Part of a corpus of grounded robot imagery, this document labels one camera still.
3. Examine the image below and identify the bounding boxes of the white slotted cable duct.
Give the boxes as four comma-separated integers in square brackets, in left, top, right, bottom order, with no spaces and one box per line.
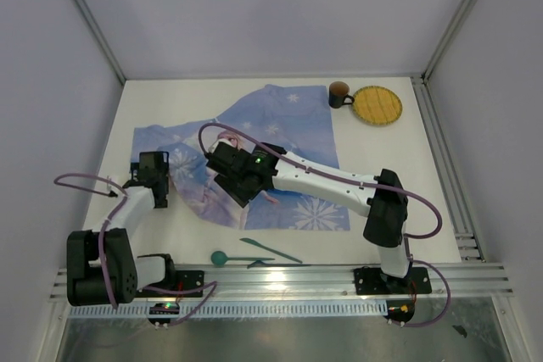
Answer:
[68,299,388,320]

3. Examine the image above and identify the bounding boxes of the blue pink Elsa cloth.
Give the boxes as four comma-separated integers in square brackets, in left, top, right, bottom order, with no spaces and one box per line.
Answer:
[132,84,352,231]

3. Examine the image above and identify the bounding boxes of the teal plastic spoon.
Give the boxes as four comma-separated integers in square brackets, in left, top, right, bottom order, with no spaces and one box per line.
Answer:
[210,251,273,267]

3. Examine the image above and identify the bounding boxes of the purple cable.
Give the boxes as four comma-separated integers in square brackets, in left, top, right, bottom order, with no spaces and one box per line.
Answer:
[198,123,451,329]
[53,173,220,329]

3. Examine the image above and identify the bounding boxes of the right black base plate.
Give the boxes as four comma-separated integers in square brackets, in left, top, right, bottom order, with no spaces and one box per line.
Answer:
[353,266,433,296]

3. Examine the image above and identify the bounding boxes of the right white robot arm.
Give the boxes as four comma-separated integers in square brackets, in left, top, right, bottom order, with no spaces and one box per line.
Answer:
[204,139,411,292]

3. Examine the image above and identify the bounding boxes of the yellow woven round plate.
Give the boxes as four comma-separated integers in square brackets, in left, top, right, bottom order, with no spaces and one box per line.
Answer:
[352,86,403,126]

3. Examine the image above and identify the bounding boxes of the right aluminium side rail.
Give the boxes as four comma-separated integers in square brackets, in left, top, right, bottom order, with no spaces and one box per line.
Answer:
[411,77,486,263]

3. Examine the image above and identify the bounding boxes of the brown paper cup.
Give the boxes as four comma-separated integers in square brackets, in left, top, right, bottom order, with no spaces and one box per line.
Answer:
[328,81,354,109]

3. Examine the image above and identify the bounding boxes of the aluminium front rail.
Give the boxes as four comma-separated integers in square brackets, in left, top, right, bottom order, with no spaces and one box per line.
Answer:
[49,263,514,302]

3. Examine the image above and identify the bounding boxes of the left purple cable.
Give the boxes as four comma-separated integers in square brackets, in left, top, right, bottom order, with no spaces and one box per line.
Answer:
[53,173,220,329]

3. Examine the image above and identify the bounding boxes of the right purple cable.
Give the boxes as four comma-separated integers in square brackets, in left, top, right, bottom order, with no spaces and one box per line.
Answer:
[198,123,451,329]

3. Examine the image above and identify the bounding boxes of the dark teal plastic fork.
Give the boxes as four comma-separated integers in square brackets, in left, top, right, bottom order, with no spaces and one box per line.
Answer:
[247,260,310,270]

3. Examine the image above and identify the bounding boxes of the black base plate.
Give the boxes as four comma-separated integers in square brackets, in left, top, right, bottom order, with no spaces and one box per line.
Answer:
[136,270,205,298]
[353,266,433,296]

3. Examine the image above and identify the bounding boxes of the teal plastic knife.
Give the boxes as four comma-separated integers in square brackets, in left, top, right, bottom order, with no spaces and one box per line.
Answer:
[239,237,303,264]

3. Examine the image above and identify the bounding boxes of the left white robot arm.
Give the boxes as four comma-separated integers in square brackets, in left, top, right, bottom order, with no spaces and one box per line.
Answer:
[66,151,178,308]

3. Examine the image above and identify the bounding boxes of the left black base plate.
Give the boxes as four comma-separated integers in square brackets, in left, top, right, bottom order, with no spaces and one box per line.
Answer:
[136,270,205,298]

